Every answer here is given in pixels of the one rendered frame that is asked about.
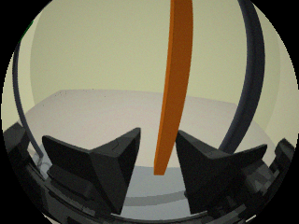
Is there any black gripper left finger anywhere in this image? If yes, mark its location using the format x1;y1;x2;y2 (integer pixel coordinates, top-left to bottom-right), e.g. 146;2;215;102
41;127;141;214

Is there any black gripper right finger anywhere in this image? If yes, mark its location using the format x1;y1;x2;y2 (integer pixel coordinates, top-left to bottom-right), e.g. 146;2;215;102
176;131;268;215

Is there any orange handle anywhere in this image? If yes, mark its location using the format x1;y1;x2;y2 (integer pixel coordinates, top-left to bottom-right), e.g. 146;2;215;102
154;0;193;175

